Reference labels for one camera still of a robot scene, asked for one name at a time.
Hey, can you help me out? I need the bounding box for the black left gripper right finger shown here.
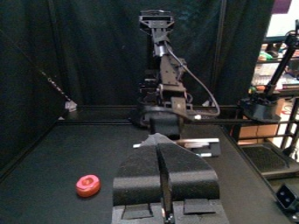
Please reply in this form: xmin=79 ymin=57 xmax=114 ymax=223
xmin=157 ymin=133 xmax=231 ymax=224

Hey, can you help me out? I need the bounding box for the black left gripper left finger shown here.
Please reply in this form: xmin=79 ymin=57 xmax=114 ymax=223
xmin=111 ymin=132 xmax=169 ymax=224

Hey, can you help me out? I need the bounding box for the red round toy carrot piece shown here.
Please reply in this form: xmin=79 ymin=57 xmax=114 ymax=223
xmin=75 ymin=174 xmax=102 ymax=199

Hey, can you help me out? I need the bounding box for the black mesh tray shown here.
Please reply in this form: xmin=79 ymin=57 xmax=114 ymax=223
xmin=239 ymin=143 xmax=299 ymax=179

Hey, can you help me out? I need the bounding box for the brown cardboard box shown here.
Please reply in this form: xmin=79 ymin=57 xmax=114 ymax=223
xmin=238 ymin=98 xmax=286 ymax=145

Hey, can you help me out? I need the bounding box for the small black box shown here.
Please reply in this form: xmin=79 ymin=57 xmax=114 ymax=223
xmin=275 ymin=183 xmax=299 ymax=218

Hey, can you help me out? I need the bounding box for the white cloth clip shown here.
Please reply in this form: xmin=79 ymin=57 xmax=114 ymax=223
xmin=63 ymin=100 xmax=79 ymax=113

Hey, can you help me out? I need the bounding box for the black cloth curtain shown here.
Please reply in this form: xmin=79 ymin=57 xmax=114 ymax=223
xmin=0 ymin=0 xmax=277 ymax=173

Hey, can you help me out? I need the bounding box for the cluttered storage shelf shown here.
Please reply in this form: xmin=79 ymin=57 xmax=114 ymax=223
xmin=250 ymin=34 xmax=299 ymax=95

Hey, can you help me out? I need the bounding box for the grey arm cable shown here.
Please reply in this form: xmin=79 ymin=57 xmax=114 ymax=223
xmin=165 ymin=45 xmax=222 ymax=117

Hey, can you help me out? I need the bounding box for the thin beaded cord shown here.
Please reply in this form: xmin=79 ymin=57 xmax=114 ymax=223
xmin=37 ymin=68 xmax=74 ymax=103

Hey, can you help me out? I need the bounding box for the black vertical frame post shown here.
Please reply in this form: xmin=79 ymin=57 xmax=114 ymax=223
xmin=210 ymin=0 xmax=230 ymax=91

